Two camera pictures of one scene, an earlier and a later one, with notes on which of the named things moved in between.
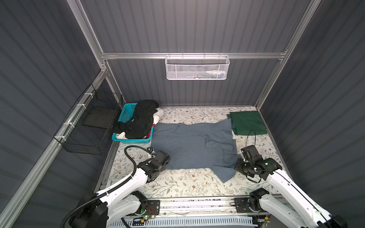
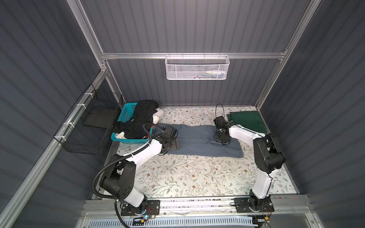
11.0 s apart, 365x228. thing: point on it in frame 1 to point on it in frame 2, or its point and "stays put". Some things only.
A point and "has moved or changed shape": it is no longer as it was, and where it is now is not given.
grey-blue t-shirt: [211, 145] has moved or changed shape
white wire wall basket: [196, 67] stays put
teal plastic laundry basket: [126, 114] stays put
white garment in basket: [158, 113] stays put
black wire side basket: [89, 126] stays put
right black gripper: [237, 167] to [216, 138]
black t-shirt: [140, 126] stays put
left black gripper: [163, 168] to [175, 144]
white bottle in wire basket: [220, 72] stays put
